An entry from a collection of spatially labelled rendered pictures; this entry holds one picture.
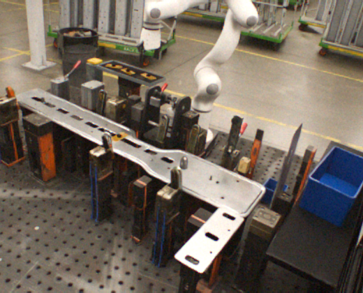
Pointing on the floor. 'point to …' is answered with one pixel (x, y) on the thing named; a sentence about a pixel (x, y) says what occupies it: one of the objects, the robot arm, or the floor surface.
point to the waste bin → (77, 51)
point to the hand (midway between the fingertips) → (149, 58)
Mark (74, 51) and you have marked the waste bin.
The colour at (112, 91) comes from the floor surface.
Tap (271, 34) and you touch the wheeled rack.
